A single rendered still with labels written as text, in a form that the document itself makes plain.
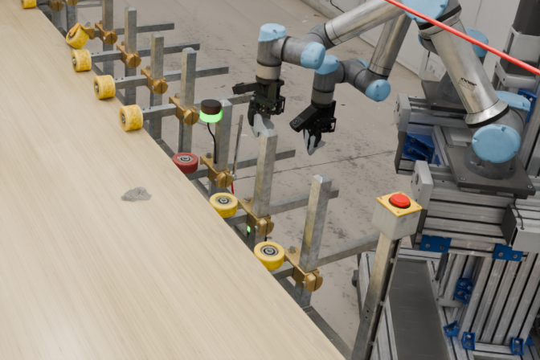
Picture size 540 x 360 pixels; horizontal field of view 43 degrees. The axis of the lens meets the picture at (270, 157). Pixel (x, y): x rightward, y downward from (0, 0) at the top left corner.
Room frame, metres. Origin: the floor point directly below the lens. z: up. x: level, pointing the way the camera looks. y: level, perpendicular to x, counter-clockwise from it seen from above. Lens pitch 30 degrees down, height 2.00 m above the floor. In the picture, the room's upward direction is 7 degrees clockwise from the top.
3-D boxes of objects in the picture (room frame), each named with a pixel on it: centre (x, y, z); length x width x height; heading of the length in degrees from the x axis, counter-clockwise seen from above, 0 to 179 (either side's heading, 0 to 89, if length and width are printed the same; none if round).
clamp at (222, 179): (1.85, 0.17, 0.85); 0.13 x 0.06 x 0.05; 35
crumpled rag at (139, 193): (1.58, 0.36, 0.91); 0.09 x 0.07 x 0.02; 118
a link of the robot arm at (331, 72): (2.10, -0.15, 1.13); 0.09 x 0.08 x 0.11; 123
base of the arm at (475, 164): (1.76, -0.64, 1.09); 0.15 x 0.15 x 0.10
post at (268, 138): (1.63, 0.01, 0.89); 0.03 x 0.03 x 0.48; 35
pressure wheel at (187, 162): (1.81, 0.26, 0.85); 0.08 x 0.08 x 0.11
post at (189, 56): (2.04, 0.30, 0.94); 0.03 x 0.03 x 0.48; 35
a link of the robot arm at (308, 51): (1.84, -0.06, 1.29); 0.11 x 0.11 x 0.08; 70
